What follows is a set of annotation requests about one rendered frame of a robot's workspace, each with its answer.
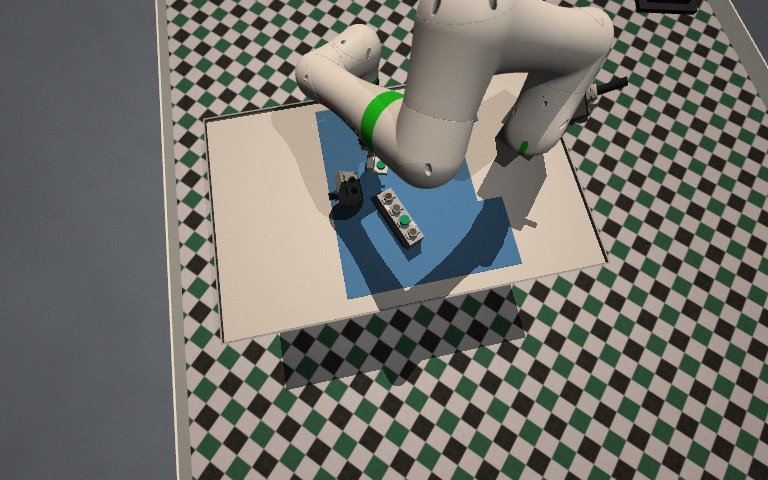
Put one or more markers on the blue flat mat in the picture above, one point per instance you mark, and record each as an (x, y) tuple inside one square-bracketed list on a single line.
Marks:
[(461, 234)]

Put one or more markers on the small sloping desk with blue and green keys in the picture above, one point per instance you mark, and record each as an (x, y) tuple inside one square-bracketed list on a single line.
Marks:
[(348, 190)]

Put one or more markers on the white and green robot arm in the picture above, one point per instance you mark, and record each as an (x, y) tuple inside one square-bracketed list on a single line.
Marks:
[(457, 47)]

